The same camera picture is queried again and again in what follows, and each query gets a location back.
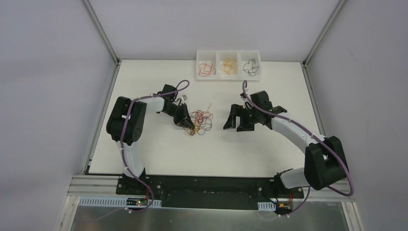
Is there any coloured wire bundle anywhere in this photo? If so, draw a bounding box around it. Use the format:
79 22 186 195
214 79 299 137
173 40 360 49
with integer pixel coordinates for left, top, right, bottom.
184 103 214 137

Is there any yellow wire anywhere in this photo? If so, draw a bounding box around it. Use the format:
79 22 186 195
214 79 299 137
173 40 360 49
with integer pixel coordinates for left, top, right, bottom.
221 58 238 76

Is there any grey black wire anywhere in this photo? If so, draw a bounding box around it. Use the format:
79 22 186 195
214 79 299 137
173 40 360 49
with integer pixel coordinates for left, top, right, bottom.
242 58 259 77

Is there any red orange wire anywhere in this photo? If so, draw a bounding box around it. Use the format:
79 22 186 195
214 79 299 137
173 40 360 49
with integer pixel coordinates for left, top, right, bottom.
198 61 217 77

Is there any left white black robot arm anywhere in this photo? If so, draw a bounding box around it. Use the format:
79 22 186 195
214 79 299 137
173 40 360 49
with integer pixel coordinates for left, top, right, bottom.
106 84 195 195

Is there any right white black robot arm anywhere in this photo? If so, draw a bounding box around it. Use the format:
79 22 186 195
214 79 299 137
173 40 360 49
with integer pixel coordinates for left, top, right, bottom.
223 90 348 197

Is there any white three-compartment tray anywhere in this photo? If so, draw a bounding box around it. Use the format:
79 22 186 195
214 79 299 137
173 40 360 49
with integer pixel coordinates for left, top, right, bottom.
195 50 262 82

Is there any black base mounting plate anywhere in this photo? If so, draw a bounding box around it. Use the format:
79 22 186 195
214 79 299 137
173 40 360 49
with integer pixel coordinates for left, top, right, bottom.
116 174 304 210

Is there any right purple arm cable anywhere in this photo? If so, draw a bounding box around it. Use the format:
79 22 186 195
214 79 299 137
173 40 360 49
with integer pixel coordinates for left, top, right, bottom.
242 79 355 218

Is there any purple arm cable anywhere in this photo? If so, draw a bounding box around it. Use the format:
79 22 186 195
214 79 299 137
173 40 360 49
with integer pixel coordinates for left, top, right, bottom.
119 79 190 214
242 79 355 218

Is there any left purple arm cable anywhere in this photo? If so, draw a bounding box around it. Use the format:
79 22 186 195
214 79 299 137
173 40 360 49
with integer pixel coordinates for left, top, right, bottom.
119 79 190 214

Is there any right white slotted cable duct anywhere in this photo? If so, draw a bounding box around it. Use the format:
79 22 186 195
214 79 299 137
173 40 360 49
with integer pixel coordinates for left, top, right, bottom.
257 202 276 211

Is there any white slotted cable duct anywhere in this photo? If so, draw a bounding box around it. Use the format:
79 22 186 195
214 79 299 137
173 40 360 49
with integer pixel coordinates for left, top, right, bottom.
78 196 151 208
257 202 276 211

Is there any left white slotted cable duct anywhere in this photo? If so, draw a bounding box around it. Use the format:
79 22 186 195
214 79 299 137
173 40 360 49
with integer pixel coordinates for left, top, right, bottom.
78 196 151 208

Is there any aluminium frame rail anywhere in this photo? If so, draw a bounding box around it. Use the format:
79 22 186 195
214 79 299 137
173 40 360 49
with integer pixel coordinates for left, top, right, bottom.
67 175 355 202

